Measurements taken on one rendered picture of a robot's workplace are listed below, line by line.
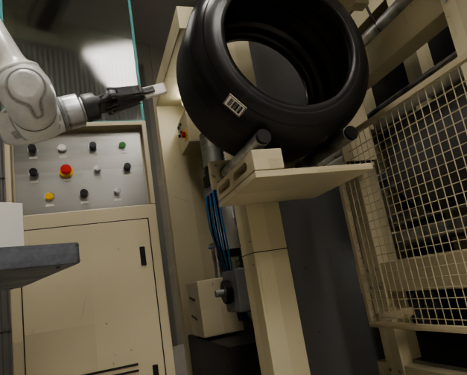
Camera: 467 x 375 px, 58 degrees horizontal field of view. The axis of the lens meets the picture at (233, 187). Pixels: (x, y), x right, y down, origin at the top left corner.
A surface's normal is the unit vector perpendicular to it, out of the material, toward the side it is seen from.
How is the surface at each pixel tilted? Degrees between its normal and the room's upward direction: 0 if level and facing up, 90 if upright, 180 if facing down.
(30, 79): 104
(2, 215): 90
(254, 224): 90
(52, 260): 90
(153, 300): 90
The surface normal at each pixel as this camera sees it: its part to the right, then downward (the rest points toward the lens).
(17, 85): 0.41, -0.04
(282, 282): 0.30, -0.26
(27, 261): 0.60, -0.27
